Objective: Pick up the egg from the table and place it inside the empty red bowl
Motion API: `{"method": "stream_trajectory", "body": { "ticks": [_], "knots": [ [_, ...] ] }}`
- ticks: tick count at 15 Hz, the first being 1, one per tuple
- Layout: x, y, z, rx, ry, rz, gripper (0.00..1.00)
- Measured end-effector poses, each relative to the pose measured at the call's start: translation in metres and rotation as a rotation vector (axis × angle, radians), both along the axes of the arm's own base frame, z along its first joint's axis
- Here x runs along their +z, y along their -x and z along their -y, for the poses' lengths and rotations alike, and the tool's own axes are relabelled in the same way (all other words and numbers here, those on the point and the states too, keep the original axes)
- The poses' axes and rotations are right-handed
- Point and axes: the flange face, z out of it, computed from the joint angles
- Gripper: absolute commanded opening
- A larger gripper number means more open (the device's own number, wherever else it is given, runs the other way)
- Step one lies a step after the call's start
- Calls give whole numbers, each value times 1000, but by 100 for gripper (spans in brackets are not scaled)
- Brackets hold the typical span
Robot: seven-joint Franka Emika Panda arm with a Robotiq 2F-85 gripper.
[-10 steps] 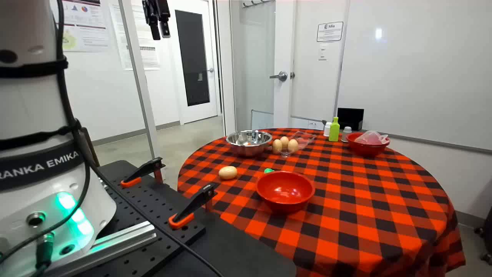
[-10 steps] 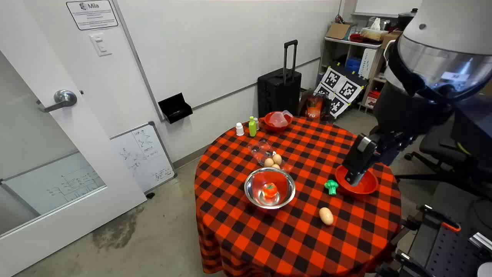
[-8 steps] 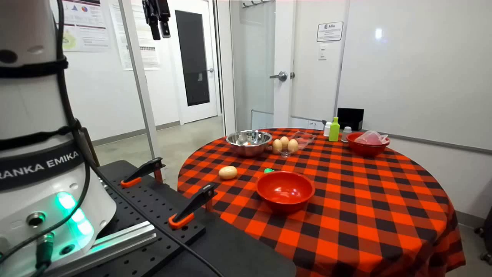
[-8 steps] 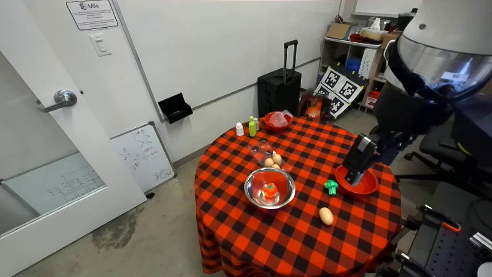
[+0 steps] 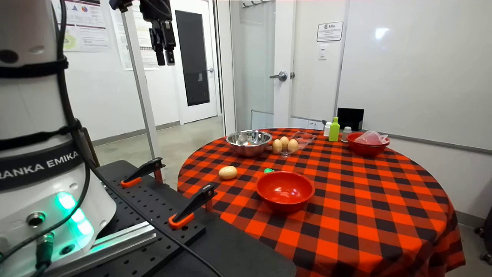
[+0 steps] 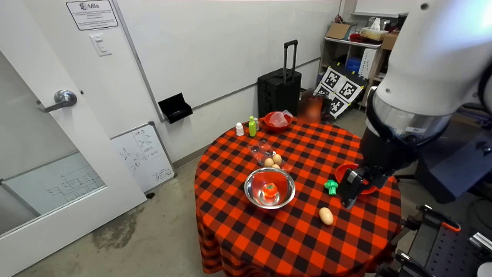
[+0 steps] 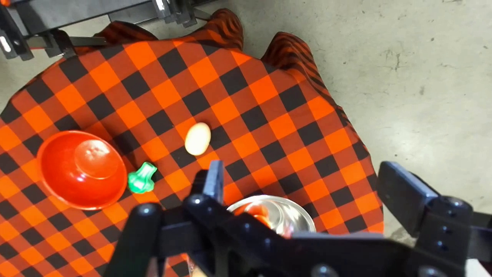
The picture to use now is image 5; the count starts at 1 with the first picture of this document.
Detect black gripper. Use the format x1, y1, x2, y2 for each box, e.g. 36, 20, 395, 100
139, 0, 179, 68

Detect shiny metal bowl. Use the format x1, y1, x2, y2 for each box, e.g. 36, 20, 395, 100
225, 128, 274, 158

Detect empty red bowl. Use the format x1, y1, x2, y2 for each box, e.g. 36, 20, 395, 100
256, 169, 317, 215

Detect red bowl with pink contents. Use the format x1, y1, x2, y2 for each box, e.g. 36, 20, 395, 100
346, 129, 392, 158

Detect white paper sheet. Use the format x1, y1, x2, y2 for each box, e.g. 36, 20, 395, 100
109, 4, 162, 72

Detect white door with dark window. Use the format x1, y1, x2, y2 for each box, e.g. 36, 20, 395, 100
169, 0, 222, 126

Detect aluminium pole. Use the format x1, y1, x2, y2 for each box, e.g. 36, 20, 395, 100
119, 1, 165, 183

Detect black and orange clamp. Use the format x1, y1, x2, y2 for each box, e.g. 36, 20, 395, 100
119, 157, 166, 191
168, 181, 219, 231

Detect green plastic bottle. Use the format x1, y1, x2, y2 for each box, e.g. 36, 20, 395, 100
328, 115, 342, 143

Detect black box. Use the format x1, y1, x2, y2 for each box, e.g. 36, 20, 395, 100
337, 106, 366, 132

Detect large whiteboard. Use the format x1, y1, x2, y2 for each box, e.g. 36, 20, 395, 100
335, 0, 492, 152

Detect red and black plaid tablecloth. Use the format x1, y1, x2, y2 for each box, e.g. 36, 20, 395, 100
176, 126, 468, 277

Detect wall poster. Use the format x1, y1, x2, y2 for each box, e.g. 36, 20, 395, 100
62, 0, 113, 54

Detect silver door handle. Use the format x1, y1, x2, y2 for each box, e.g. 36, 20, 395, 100
269, 71, 297, 83

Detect white wall sign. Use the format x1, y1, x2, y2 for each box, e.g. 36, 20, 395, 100
315, 20, 346, 44

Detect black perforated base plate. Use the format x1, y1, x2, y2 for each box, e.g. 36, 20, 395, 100
76, 158, 299, 277

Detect aluminium rail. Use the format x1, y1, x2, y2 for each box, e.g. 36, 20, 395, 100
48, 220, 160, 277

